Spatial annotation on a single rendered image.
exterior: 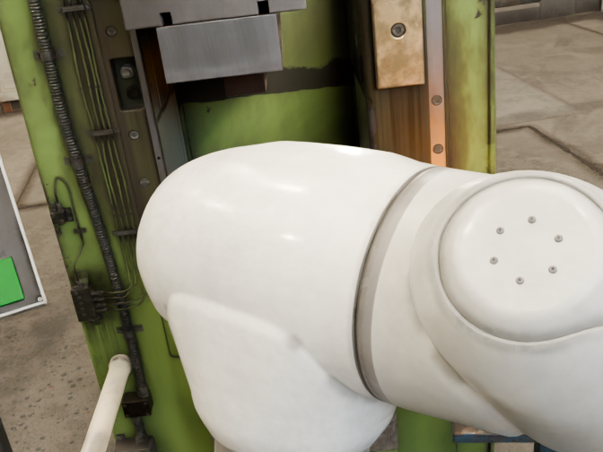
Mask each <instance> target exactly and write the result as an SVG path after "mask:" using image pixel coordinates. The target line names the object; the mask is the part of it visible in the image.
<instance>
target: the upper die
mask: <svg viewBox="0 0 603 452"><path fill-rule="evenodd" d="M156 33H157V38H158V42H159V47H160V51H161V57H162V65H163V70H164V74H165V80H166V83H167V84H169V83H183V82H191V81H199V80H206V79H214V78H222V77H230V76H237V75H245V74H260V73H267V72H275V71H283V45H282V24H281V17H280V13H269V7H268V0H266V1H260V7H259V15H252V16H245V17H237V18H230V19H222V20H214V21H207V22H192V23H184V24H177V25H173V24H172V19H171V16H170V18H169V19H168V20H167V21H166V22H165V23H164V24H163V26H161V27H156Z"/></svg>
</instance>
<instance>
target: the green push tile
mask: <svg viewBox="0 0 603 452"><path fill-rule="evenodd" d="M21 300H24V295H23V292H22V287H21V285H20V281H19V278H18V275H17V273H16V270H15V267H14V263H13V259H12V258H11V257H7V258H4V259H1V260H0V307H3V306H6V305H9V304H12V303H15V302H18V301H21Z"/></svg>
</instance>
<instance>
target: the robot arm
mask: <svg viewBox="0 0 603 452"><path fill-rule="evenodd" d="M136 260H137V265H138V269H139V272H140V275H141V278H142V281H143V283H144V287H145V289H146V291H147V293H148V295H149V297H150V299H151V301H152V303H153V305H154V306H155V308H156V310H157V311H158V312H159V314H160V315H161V316H162V317H164V318H165V319H166V320H167V321H168V323H169V326H170V330H171V333H172V336H173V339H174V341H175V344H176V346H177V349H178V352H179V357H180V359H181V362H182V366H183V369H184V371H185V374H186V377H187V380H188V384H189V387H190V390H191V395H192V399H193V402H194V406H195V408H196V410H197V413H198V415H199V416H200V418H201V420H202V422H203V423H204V425H205V426H206V427H207V429H208V430H209V432H210V433H211V435H212V436H213V437H214V452H370V446H371V445H372V444H373V443H374V441H375V440H376V439H377V438H378V437H379V436H380V434H381V433H382V432H383V431H384V430H385V429H386V427H387V426H388V425H389V423H390V421H391V419H392V417H393V414H394V412H395V411H396V408H397V406H398V407H401V408H404V409H407V410H409V411H413V412H416V413H422V414H425V415H429V416H432V417H435V418H439V419H443V420H446V421H450V422H456V423H459V424H463V425H467V426H470V427H474V428H477V429H480V430H486V431H490V432H493V433H497V434H500V435H503V436H507V437H518V436H519V435H522V434H526V435H528V436H529V437H531V438H532V439H534V440H535V441H536V442H538V443H540V444H541V445H543V446H545V447H547V448H550V449H553V450H554V451H557V452H603V190H602V189H600V188H598V187H595V186H593V185H592V184H590V183H588V182H585V181H582V180H580V179H577V178H573V177H569V176H566V175H563V174H559V173H554V172H548V171H540V170H515V171H509V172H503V173H496V174H493V175H492V174H486V173H480V172H474V171H468V170H462V169H452V168H446V167H441V166H437V165H432V164H428V163H423V162H420V161H415V160H412V159H409V158H407V157H405V156H402V155H399V154H395V153H393V152H383V151H377V150H371V149H364V148H358V147H351V146H343V145H335V144H326V143H306V142H288V141H281V142H272V143H262V144H255V145H249V146H242V147H235V148H231V149H226V150H222V151H219V152H213V153H210V154H207V155H205V156H202V157H200V158H197V159H195V160H193V161H190V162H188V163H187V164H185V165H183V166H181V167H180V168H178V169H176V170H175V171H173V172H172V173H171V174H170V175H169V176H168V177H167V178H166V179H164V180H163V182H162V183H161V184H160V185H159V186H158V187H157V189H156V190H155V192H154V193H153V195H152V197H151V198H150V200H149V202H148V204H147V206H146V207H145V210H144V214H143V216H142V219H141V222H140V225H139V229H138V233H137V240H136Z"/></svg>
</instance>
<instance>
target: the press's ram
mask: <svg viewBox="0 0 603 452"><path fill-rule="evenodd" d="M260 1H266V0H119V2H120V7H121V12H122V15H123V20H124V24H125V29H126V30H139V29H146V28H154V27H161V26H163V24H164V23H165V22H166V21H167V20H168V19H169V18H170V16H171V19H172V24H173V25H177V24H184V23H192V22H207V21H214V20H222V19H230V18H237V17H245V16H252V15H259V7H260ZM268 7H269V13H282V12H290V11H298V10H304V9H306V0H268Z"/></svg>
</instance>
